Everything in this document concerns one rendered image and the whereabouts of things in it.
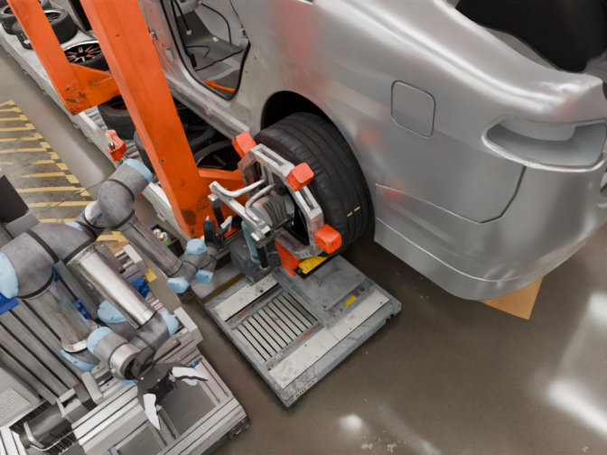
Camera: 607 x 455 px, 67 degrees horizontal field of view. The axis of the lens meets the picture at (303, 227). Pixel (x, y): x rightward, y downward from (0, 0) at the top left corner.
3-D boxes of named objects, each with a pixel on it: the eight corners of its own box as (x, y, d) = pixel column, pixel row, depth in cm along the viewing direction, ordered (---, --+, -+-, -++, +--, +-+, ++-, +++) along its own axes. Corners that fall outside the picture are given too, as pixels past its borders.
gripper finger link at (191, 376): (212, 379, 117) (176, 380, 117) (209, 366, 113) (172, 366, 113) (210, 391, 114) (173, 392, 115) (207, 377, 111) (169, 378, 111)
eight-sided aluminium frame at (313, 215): (330, 271, 213) (320, 181, 175) (320, 279, 211) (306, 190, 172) (262, 215, 245) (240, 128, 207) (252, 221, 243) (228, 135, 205)
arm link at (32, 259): (126, 347, 156) (43, 238, 118) (90, 382, 149) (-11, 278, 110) (105, 331, 162) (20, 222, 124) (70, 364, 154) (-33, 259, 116)
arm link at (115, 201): (94, 199, 148) (191, 293, 172) (115, 177, 155) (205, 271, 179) (77, 206, 155) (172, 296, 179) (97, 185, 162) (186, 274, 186)
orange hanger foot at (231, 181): (292, 181, 271) (284, 133, 247) (218, 227, 251) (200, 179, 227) (275, 170, 281) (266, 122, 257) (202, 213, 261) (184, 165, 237)
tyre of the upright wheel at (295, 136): (362, 255, 236) (392, 175, 180) (328, 281, 227) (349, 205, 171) (282, 174, 260) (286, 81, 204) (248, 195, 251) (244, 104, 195)
